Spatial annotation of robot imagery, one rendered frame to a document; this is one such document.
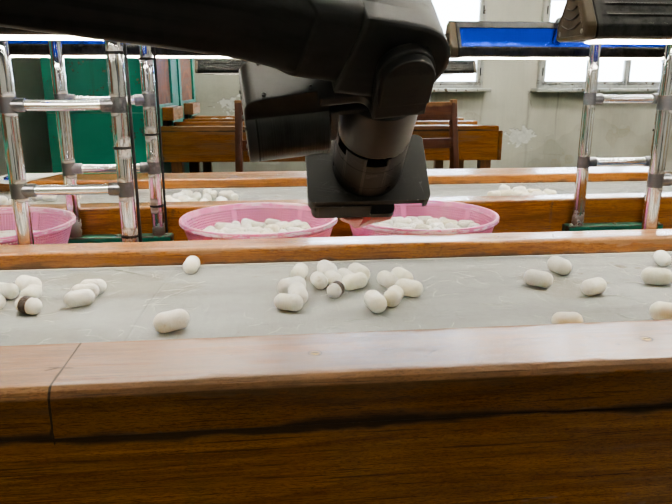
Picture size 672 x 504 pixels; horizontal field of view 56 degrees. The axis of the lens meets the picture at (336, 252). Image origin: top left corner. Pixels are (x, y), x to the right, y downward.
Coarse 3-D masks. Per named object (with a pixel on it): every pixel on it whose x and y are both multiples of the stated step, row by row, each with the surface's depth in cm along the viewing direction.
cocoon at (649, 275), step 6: (648, 270) 81; (654, 270) 81; (660, 270) 81; (666, 270) 81; (642, 276) 81; (648, 276) 81; (654, 276) 80; (660, 276) 80; (666, 276) 80; (648, 282) 81; (654, 282) 81; (660, 282) 81; (666, 282) 80
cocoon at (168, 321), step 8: (168, 312) 66; (176, 312) 66; (184, 312) 66; (160, 320) 65; (168, 320) 65; (176, 320) 65; (184, 320) 66; (160, 328) 65; (168, 328) 65; (176, 328) 66
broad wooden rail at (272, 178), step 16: (80, 176) 158; (96, 176) 158; (112, 176) 158; (144, 176) 158; (176, 176) 158; (192, 176) 158; (208, 176) 158; (224, 176) 158; (240, 176) 158; (256, 176) 158; (272, 176) 158; (288, 176) 158; (304, 176) 158; (432, 176) 160; (448, 176) 160; (464, 176) 161; (480, 176) 161; (496, 176) 162; (512, 176) 162; (528, 176) 162; (544, 176) 163; (560, 176) 163; (592, 176) 164; (608, 176) 165; (624, 176) 165; (640, 176) 166
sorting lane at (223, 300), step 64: (512, 256) 94; (576, 256) 95; (640, 256) 95; (0, 320) 69; (64, 320) 69; (128, 320) 69; (192, 320) 69; (256, 320) 69; (320, 320) 69; (384, 320) 69; (448, 320) 69; (512, 320) 69; (640, 320) 69
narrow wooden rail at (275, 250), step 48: (192, 240) 94; (240, 240) 94; (288, 240) 94; (336, 240) 94; (384, 240) 94; (432, 240) 94; (480, 240) 94; (528, 240) 94; (576, 240) 95; (624, 240) 96
